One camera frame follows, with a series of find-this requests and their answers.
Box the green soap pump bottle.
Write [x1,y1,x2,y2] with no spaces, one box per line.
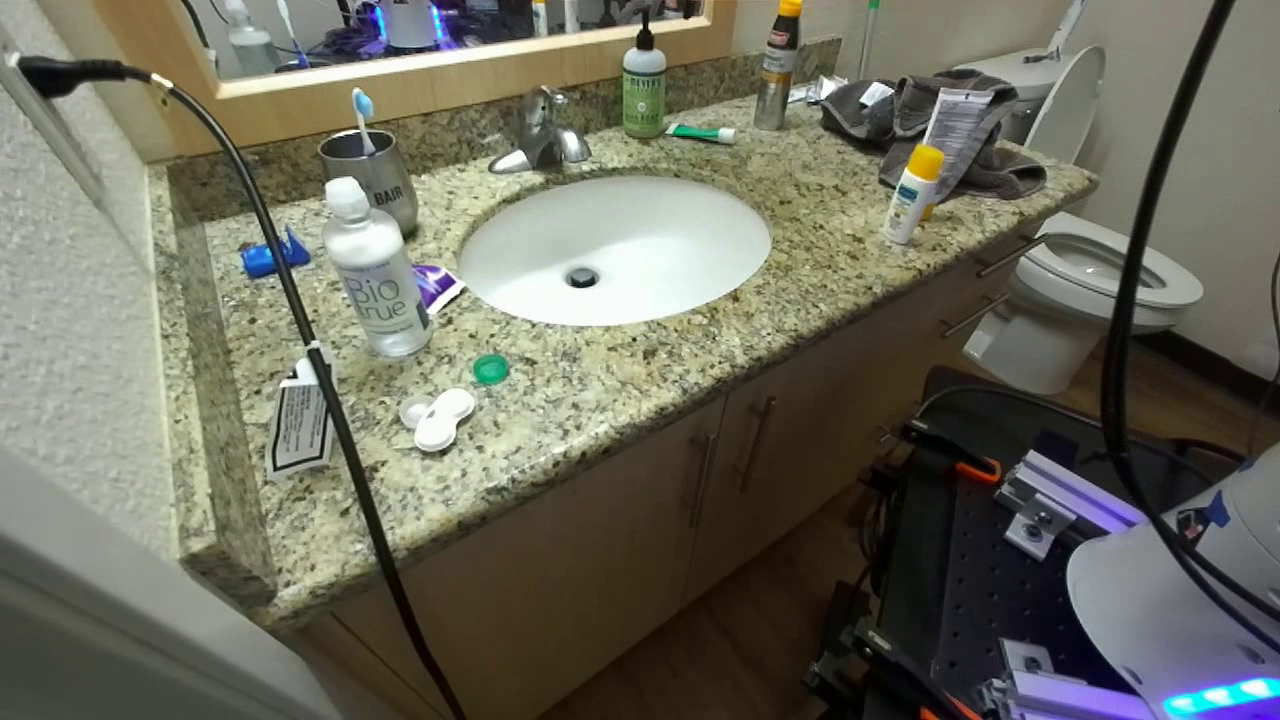
[619,8,672,145]

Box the clear lens solution bottle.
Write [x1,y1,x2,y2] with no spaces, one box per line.
[318,171,437,365]

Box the white bottle with yellow cap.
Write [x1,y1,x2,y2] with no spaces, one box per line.
[880,138,947,251]

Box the white oval sink basin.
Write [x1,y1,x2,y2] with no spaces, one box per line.
[456,171,776,333]

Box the green lens case cap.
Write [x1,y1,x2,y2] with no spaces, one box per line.
[472,348,515,391]

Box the beige vanity cabinet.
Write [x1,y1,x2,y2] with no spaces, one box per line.
[285,216,1055,720]

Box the white contact lens case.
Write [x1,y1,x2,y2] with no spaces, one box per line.
[394,385,485,459]

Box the purple foil packet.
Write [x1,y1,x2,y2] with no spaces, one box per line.
[407,255,472,321]

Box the green white toothpaste tube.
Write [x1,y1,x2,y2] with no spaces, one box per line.
[665,120,738,146]

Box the chrome sink faucet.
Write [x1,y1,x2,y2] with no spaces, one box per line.
[485,83,594,180]

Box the spray can with orange cap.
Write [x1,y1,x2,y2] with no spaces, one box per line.
[750,0,807,136]

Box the stainless steel cup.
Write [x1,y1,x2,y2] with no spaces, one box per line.
[314,124,425,238]

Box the orange black clamp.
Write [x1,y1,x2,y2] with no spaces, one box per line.
[898,416,1009,493]

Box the black robot cart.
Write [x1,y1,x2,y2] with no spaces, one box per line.
[805,373,1280,720]

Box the wood framed mirror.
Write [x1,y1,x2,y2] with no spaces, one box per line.
[92,0,745,153]

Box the blue white toothbrush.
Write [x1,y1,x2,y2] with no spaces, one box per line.
[348,83,380,158]

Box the white flat tube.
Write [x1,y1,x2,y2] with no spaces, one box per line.
[920,83,994,190]

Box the small blue plastic item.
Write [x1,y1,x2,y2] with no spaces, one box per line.
[237,227,314,285]

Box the dark grey towel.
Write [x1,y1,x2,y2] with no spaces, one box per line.
[816,71,1053,204]

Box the white toilet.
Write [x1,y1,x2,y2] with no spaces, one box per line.
[951,43,1209,399]

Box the metal cabinet door handle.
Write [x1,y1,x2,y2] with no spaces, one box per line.
[683,423,721,527]
[737,391,781,501]

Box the white cable warning tag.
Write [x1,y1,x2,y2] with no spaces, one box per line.
[264,348,339,480]

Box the aluminium mounting bracket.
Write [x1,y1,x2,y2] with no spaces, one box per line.
[992,446,1152,564]

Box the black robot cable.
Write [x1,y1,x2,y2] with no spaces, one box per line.
[1095,0,1280,660]

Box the black power cable with plug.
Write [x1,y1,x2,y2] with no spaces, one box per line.
[12,52,472,720]

